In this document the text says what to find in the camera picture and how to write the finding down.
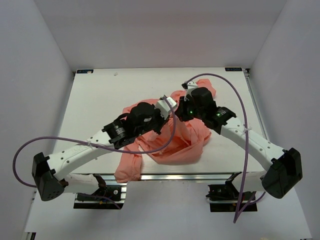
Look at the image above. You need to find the front aluminium rail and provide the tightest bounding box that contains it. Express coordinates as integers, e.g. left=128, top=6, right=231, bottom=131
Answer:
left=69, top=170, right=266, bottom=182

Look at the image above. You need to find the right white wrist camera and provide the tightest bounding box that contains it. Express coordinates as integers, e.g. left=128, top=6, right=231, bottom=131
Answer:
left=181, top=80, right=198, bottom=102

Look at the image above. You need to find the front white panel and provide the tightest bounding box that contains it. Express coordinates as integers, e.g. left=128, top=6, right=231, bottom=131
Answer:
left=25, top=181, right=311, bottom=240

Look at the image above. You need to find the left blue table label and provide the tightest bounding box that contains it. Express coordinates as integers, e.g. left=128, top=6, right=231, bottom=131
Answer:
left=76, top=69, right=94, bottom=74

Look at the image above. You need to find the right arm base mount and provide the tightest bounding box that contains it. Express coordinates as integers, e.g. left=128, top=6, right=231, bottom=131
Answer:
left=205, top=172, right=258, bottom=213

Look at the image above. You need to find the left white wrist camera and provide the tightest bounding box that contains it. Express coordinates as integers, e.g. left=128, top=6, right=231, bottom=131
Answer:
left=155, top=95, right=178, bottom=120

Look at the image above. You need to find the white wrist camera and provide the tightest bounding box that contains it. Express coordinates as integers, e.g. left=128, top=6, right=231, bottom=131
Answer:
left=181, top=80, right=198, bottom=102
left=155, top=95, right=178, bottom=120

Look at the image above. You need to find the right aluminium side rail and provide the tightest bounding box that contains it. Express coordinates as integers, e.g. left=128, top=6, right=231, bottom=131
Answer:
left=243, top=68, right=270, bottom=141

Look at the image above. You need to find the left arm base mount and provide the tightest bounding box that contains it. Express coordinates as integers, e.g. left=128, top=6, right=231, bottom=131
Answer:
left=73, top=175, right=127, bottom=210

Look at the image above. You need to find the salmon pink jacket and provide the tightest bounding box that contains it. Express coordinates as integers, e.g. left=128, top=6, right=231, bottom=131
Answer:
left=114, top=78, right=217, bottom=183

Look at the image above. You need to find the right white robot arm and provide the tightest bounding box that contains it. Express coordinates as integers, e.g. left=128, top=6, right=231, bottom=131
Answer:
left=175, top=84, right=303, bottom=200

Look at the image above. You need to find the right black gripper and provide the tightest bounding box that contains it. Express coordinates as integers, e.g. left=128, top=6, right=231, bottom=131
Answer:
left=175, top=95, right=205, bottom=122

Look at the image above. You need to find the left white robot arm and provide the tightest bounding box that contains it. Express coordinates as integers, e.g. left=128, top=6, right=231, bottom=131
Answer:
left=31, top=97, right=177, bottom=202

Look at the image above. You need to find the blue table label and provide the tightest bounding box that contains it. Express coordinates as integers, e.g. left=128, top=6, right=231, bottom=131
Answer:
left=224, top=67, right=243, bottom=72
left=76, top=69, right=94, bottom=74

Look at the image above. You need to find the right blue table label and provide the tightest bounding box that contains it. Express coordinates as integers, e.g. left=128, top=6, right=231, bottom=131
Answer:
left=224, top=67, right=243, bottom=72

